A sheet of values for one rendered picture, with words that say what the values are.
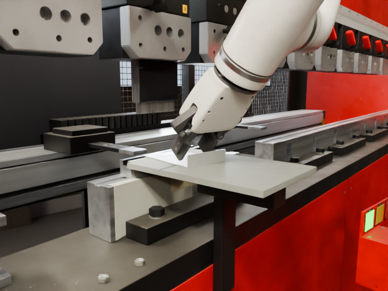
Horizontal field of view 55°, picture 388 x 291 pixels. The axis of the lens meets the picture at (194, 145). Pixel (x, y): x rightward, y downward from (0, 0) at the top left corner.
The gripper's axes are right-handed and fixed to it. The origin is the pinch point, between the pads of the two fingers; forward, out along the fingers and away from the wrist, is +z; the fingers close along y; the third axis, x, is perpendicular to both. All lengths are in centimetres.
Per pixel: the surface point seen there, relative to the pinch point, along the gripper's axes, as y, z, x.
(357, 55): -108, 0, -33
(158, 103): 0.4, 1.1, -12.0
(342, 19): -88, -11, -38
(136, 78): 5.8, -3.1, -14.0
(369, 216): -45, 8, 22
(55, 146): 12.1, 23.2, -22.9
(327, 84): -203, 51, -76
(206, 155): 0.2, -1.3, 3.4
